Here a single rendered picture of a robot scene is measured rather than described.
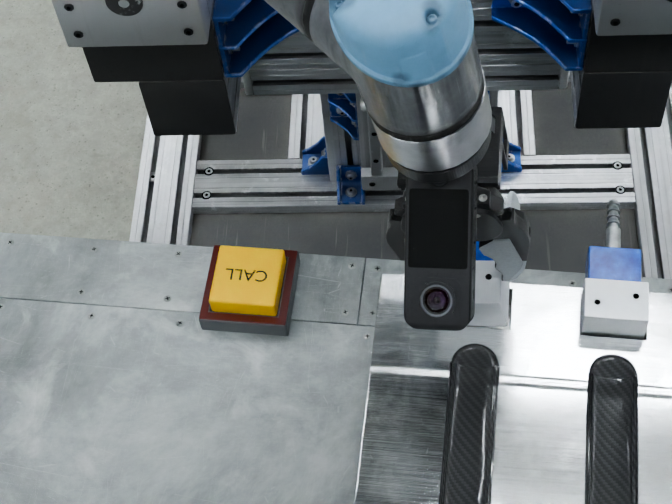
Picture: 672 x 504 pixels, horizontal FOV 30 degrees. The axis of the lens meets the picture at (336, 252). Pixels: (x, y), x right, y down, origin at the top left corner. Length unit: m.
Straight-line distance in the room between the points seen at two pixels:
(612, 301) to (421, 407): 0.17
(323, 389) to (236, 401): 0.08
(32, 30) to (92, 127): 0.29
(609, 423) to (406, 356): 0.17
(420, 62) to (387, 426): 0.38
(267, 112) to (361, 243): 0.30
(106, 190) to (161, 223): 0.36
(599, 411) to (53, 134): 1.55
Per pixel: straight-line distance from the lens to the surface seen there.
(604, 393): 1.01
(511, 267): 0.95
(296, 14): 0.76
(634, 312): 1.01
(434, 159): 0.78
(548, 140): 1.99
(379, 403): 1.00
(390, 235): 0.92
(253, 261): 1.13
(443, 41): 0.69
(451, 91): 0.73
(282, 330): 1.12
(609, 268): 1.04
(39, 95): 2.43
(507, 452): 0.98
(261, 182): 1.93
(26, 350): 1.17
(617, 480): 0.99
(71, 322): 1.17
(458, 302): 0.84
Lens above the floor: 1.78
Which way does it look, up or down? 57 degrees down
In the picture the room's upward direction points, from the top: 7 degrees counter-clockwise
